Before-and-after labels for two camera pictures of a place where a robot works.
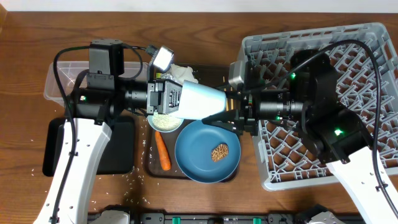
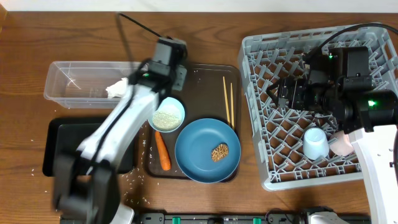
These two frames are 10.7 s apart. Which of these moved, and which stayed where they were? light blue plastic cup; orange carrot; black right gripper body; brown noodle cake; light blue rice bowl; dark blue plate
Moved: light blue plastic cup; black right gripper body
Stayed: light blue rice bowl; brown noodle cake; dark blue plate; orange carrot
